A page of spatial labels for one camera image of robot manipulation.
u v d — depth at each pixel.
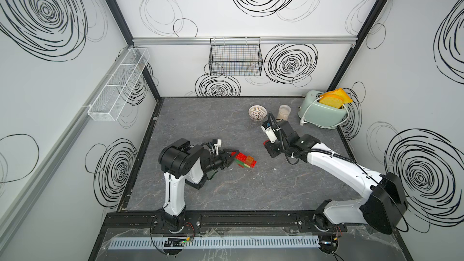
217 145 0.87
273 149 0.72
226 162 0.81
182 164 0.52
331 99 0.91
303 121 1.02
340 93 0.91
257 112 1.09
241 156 0.85
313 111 0.96
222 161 0.81
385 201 0.40
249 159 0.83
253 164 0.83
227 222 0.76
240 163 0.87
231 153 0.86
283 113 1.01
